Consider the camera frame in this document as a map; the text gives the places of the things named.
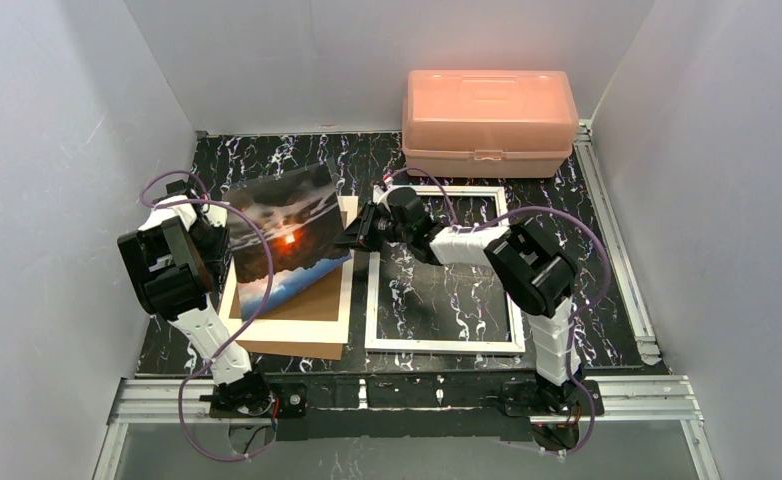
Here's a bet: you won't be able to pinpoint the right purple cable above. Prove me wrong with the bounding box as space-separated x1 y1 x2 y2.
384 166 613 458

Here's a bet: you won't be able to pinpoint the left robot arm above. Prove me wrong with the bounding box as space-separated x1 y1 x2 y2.
117 179 251 387

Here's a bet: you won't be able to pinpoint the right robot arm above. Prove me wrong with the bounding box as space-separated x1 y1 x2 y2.
334 186 580 386

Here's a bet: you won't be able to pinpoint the pink plastic storage box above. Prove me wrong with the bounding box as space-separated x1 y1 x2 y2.
401 70 579 179

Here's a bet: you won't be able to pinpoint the aluminium rail base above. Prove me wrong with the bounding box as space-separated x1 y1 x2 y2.
109 371 704 441

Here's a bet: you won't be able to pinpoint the sunset landscape photo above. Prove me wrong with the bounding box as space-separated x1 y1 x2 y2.
223 163 351 320

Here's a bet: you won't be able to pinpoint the white picture frame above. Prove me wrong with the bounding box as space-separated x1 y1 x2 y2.
364 185 526 355

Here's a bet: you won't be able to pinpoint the brown backing board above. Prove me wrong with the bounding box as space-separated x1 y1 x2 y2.
217 195 359 362

